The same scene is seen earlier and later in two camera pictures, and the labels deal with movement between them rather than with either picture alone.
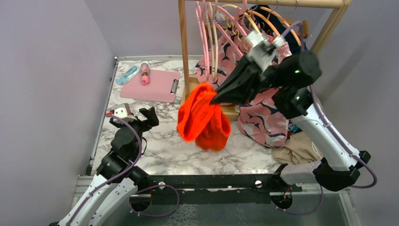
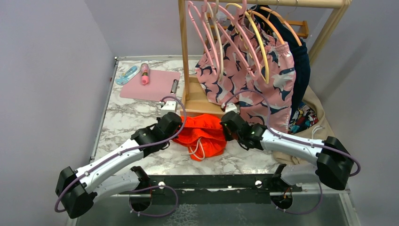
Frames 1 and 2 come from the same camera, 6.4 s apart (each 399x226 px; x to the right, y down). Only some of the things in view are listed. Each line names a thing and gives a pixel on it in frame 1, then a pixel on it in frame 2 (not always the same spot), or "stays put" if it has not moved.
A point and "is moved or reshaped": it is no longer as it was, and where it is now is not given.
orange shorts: [199, 119] is moved or reshaped
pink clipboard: [163, 86] stays put
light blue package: [127, 75] stays put
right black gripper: [237, 88] → [228, 137]
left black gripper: [152, 121] → [158, 119]
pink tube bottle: [145, 73] stays put
